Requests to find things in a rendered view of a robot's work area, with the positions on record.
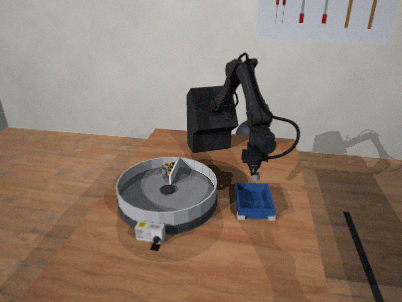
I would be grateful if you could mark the blue open box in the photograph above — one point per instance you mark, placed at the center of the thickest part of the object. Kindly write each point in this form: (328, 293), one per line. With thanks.
(254, 200)

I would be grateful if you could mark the grey round turntable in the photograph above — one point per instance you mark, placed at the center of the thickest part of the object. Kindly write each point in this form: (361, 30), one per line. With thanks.
(160, 204)

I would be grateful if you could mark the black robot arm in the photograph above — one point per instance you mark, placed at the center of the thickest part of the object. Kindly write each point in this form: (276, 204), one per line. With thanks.
(258, 122)

